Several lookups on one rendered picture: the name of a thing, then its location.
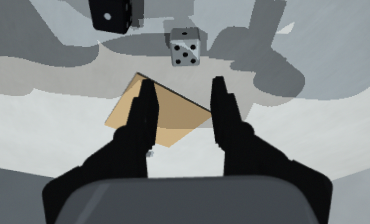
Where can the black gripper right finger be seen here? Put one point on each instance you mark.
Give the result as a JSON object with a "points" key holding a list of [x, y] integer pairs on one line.
{"points": [[243, 149]]}

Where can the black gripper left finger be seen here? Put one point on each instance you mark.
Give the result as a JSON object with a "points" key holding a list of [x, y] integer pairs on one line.
{"points": [[126, 154]]}

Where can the tan flat mat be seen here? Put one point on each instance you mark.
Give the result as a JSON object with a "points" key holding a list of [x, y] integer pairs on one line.
{"points": [[178, 115]]}

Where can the grey die with black pips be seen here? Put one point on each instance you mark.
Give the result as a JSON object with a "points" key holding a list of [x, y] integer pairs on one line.
{"points": [[185, 47]]}

